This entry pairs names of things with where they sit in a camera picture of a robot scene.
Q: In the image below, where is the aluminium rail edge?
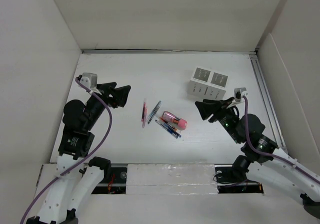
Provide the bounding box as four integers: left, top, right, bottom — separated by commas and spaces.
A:
82, 49, 257, 55
249, 54, 288, 153

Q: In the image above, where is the aluminium rail back edge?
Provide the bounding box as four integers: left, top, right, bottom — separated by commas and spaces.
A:
82, 49, 257, 55

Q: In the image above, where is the white two-slot pen holder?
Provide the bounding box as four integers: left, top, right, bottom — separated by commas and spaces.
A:
187, 67, 229, 100

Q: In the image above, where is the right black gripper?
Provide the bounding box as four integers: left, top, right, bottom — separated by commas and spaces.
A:
194, 96, 243, 143

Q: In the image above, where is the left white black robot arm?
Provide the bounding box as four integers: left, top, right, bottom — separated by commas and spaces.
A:
20, 82, 131, 223

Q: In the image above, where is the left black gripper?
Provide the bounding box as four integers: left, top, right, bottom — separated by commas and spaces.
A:
84, 82, 131, 130

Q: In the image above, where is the black clear gel pen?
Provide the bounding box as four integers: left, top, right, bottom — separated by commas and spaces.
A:
147, 102, 163, 124

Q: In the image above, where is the teal blue gel pen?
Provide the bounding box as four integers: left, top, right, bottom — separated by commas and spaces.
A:
147, 100, 162, 124

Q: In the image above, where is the dark red gel pen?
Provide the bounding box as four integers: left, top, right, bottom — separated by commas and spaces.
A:
141, 98, 147, 122

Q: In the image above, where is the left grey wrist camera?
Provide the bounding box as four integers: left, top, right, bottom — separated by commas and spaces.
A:
76, 72, 98, 89

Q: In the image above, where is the pink clear gel pen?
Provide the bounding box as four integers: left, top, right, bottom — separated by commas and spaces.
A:
142, 104, 148, 128

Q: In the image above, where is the aluminium rail right edge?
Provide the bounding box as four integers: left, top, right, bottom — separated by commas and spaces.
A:
249, 54, 288, 153

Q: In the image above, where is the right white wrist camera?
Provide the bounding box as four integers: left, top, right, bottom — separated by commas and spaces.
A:
234, 87, 248, 102

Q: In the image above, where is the red orange pen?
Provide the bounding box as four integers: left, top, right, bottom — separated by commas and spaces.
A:
159, 117, 178, 131

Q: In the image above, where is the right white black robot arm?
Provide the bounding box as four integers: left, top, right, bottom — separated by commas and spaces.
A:
195, 97, 320, 218

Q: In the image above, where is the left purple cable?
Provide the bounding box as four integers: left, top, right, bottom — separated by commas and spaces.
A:
19, 77, 113, 224

